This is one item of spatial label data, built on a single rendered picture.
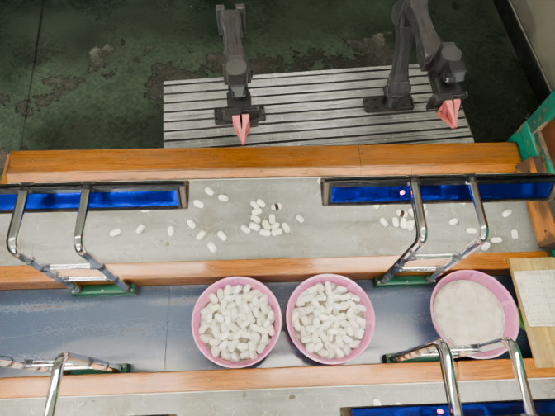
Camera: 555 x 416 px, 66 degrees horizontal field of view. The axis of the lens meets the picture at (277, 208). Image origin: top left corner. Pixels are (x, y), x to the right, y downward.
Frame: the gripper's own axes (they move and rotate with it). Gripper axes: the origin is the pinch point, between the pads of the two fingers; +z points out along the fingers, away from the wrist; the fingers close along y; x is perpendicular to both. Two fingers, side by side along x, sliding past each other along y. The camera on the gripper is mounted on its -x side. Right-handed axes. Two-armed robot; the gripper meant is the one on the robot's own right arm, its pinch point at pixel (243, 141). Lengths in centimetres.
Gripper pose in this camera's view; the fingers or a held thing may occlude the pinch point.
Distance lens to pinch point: 119.8
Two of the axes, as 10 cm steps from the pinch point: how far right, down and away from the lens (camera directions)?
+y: 9.9, -0.9, 0.7
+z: 1.1, 9.2, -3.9
